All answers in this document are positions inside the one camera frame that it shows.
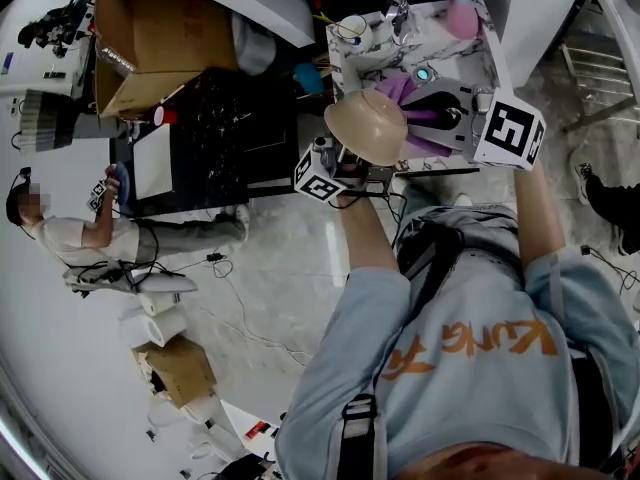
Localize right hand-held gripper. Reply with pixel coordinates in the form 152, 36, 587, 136
402, 81, 546, 172

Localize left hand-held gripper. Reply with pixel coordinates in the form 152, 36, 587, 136
293, 135, 396, 204

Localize purple cloth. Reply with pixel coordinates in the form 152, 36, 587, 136
373, 75, 451, 158

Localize beige bowl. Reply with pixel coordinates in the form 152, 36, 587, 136
323, 89, 409, 167

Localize person's left forearm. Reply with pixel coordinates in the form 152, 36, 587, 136
337, 192, 401, 289

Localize person's right forearm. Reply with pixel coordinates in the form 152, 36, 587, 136
513, 160, 566, 269

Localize person's left hand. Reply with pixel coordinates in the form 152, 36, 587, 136
334, 160, 371, 189

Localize marble sink cabinet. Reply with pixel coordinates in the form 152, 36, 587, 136
325, 0, 516, 174

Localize pink spray bottle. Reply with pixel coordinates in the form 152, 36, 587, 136
433, 0, 482, 39

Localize blue plastic object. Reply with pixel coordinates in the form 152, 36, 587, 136
293, 62, 325, 95

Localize black table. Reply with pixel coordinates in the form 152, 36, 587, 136
108, 67, 301, 219

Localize grey trousers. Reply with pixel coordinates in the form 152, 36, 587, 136
397, 183, 524, 269

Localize white mug with blue print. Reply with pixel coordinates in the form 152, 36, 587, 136
337, 14, 374, 52

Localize white board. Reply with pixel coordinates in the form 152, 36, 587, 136
132, 125, 174, 200

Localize blue plate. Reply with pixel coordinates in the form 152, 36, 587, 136
113, 161, 132, 207

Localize large cardboard box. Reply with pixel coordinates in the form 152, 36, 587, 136
92, 0, 239, 119

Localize small cardboard box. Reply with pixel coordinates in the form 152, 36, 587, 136
132, 335, 219, 409

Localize red packet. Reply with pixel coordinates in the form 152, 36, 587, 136
244, 420, 274, 442

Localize light blue printed t-shirt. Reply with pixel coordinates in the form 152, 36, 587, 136
274, 247, 640, 480

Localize grey pleated lampshade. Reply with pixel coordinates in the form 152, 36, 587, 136
17, 90, 76, 157

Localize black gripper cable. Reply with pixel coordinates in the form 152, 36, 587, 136
327, 190, 407, 249

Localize black and white chest strap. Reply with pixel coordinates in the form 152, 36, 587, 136
341, 393, 377, 480

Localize black camera equipment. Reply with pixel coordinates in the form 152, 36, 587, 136
17, 0, 94, 59

